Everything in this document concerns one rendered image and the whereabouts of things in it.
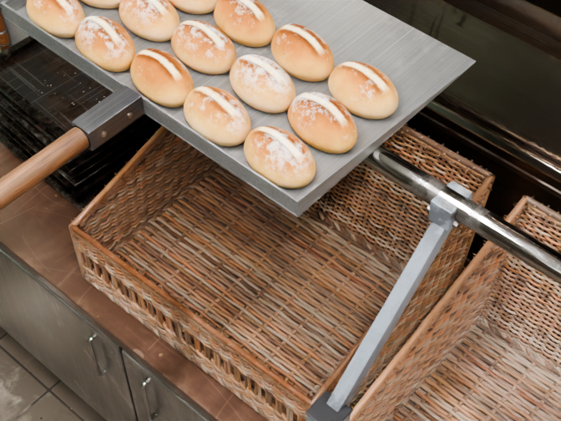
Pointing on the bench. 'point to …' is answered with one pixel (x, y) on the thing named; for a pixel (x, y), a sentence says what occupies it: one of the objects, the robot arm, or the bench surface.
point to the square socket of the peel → (110, 116)
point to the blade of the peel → (330, 12)
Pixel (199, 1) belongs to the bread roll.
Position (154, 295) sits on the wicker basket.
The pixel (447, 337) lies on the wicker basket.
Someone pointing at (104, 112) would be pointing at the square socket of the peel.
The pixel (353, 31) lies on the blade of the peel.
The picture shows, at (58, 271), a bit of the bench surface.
